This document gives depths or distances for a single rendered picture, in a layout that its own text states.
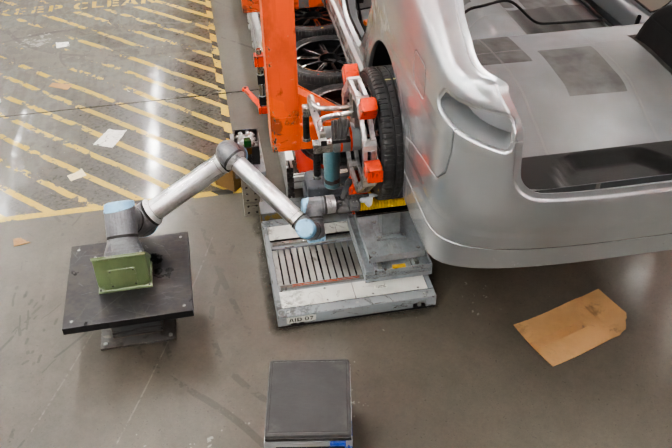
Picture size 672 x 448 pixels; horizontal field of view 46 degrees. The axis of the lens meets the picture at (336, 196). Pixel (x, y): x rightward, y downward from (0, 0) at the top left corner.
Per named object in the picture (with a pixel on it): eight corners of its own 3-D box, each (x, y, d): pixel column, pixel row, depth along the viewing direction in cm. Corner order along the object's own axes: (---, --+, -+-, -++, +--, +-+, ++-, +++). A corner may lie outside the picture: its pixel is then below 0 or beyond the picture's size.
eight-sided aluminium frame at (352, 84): (376, 211, 382) (378, 115, 349) (362, 213, 381) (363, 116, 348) (353, 151, 425) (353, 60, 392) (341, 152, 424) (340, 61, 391)
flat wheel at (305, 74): (265, 79, 556) (263, 49, 542) (342, 55, 585) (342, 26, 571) (314, 119, 512) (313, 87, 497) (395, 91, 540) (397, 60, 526)
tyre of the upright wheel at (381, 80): (442, 170, 350) (415, 38, 368) (390, 176, 347) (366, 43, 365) (413, 210, 413) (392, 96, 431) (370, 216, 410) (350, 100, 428)
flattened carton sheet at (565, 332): (637, 327, 396) (638, 322, 394) (553, 368, 375) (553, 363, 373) (594, 290, 417) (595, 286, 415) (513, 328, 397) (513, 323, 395)
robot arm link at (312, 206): (301, 219, 382) (298, 199, 383) (326, 216, 383) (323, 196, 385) (302, 217, 372) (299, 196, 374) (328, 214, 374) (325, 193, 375)
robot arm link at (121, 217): (100, 238, 375) (96, 202, 378) (117, 239, 392) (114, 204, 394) (129, 232, 372) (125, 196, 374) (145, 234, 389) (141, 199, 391)
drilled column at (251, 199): (261, 214, 475) (256, 157, 450) (245, 216, 474) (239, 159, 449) (259, 204, 483) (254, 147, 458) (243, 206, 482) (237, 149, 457)
